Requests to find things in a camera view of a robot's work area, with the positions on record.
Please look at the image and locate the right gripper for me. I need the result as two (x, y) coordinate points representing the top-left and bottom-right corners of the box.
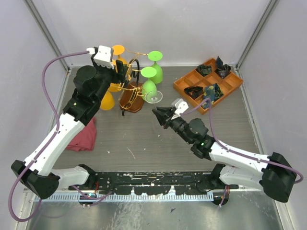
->
(153, 106), (193, 144)

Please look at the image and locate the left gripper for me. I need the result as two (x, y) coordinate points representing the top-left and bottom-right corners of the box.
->
(92, 55), (128, 104)

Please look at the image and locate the orange goblet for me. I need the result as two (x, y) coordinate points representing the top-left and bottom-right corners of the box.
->
(100, 91), (115, 110)
(108, 83), (120, 92)
(112, 45), (127, 72)

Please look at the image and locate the clear wine glass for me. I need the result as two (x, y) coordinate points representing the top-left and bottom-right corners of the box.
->
(144, 91), (163, 104)

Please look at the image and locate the green goblet front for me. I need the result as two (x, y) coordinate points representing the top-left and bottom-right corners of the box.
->
(141, 67), (157, 98)

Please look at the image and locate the green goblet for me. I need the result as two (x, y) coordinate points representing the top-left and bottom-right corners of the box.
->
(148, 51), (163, 84)
(141, 67), (157, 98)

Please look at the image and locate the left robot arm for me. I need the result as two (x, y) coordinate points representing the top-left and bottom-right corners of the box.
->
(11, 46), (127, 199)

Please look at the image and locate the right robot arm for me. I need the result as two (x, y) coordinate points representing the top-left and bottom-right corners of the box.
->
(152, 107), (298, 203)

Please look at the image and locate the gold wine glass rack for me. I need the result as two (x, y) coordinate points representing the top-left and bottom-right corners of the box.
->
(118, 48), (148, 116)

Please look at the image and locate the black orange folded tie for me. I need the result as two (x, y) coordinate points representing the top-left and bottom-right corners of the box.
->
(184, 86), (203, 99)

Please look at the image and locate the blue floral folded tie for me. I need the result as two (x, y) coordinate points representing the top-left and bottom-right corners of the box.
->
(203, 83), (224, 105)

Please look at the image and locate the dark green folded tie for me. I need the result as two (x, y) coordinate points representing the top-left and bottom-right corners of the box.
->
(196, 64), (212, 76)

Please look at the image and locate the wooden compartment tray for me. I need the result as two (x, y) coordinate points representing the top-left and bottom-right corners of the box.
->
(173, 58), (243, 107)

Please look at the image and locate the red cloth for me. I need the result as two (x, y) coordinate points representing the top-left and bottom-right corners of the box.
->
(66, 117), (97, 151)

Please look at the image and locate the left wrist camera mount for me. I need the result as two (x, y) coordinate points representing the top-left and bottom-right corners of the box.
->
(86, 45), (114, 69)

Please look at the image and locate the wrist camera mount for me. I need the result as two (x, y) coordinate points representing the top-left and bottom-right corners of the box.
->
(86, 45), (114, 69)
(171, 98), (189, 120)

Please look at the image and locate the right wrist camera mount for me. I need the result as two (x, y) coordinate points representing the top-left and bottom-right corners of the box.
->
(171, 98), (189, 120)

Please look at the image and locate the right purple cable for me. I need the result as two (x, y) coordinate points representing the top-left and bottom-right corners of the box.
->
(179, 98), (304, 207)

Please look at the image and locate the purple cable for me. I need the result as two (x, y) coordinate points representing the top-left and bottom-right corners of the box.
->
(8, 49), (113, 222)
(179, 98), (304, 207)

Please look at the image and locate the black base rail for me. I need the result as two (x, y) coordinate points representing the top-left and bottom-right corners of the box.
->
(77, 171), (224, 196)

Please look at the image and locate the grey cable duct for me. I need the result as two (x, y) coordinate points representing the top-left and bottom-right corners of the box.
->
(43, 192), (214, 202)

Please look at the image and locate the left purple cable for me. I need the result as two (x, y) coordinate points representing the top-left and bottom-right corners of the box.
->
(8, 49), (113, 222)

